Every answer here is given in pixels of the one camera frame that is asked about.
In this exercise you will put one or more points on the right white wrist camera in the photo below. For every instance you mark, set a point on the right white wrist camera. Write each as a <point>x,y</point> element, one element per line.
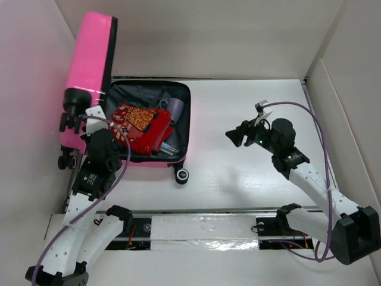
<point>263,112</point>

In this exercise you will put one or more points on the purple ceramic mug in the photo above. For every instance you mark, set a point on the purple ceramic mug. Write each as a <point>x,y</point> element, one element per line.
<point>174,106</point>

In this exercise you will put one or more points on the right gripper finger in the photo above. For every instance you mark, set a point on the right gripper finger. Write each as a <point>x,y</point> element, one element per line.
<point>238,141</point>
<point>241,130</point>

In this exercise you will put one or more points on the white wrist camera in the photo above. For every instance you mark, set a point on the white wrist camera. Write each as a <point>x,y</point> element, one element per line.
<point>92,122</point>
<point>263,112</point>

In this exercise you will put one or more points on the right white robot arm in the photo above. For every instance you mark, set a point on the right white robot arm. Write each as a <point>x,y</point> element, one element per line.
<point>349,231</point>

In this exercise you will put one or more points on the metal base rail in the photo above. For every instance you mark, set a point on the metal base rail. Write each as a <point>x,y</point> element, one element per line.
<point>136,234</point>

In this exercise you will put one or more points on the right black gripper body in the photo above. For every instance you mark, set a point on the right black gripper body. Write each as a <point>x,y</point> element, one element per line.
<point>261,137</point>

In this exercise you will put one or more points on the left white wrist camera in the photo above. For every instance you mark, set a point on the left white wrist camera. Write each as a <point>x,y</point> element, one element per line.
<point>92,122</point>

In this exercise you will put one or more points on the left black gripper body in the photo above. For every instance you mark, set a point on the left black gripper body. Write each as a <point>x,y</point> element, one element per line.
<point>119,159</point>

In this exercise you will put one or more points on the red patterned cloth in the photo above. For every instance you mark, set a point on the red patterned cloth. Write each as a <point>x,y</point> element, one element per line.
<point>145,128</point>

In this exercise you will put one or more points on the clear packaged toothbrush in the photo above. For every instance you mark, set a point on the clear packaged toothbrush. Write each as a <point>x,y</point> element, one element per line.
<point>168,149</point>

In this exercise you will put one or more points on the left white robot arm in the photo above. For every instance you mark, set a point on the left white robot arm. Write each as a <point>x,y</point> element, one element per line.
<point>71,253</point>

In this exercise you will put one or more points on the pink hard-shell suitcase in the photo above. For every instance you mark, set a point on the pink hard-shell suitcase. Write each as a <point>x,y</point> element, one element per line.
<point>89,83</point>

